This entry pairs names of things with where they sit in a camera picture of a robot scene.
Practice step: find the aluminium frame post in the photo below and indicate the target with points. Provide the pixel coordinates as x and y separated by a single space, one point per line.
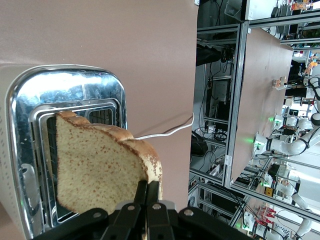
236 100

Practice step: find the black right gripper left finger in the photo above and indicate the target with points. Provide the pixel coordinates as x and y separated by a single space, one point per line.
125 225

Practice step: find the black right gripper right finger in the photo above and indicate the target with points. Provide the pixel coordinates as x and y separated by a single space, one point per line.
162 225

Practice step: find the chrome and cream toaster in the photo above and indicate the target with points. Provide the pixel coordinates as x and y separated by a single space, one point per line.
75 87

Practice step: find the small wooden holder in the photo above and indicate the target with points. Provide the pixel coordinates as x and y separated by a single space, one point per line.
279 83

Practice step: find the white corner bracket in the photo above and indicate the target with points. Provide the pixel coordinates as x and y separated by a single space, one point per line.
197 2

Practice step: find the white plastic box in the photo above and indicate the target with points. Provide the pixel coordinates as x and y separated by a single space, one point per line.
235 8

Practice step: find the slice of bread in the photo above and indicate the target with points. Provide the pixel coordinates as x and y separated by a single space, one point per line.
100 162

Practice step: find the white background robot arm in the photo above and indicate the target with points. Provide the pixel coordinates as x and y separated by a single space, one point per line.
287 146

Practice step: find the brown table cover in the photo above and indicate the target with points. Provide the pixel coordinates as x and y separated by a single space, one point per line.
100 32
265 100

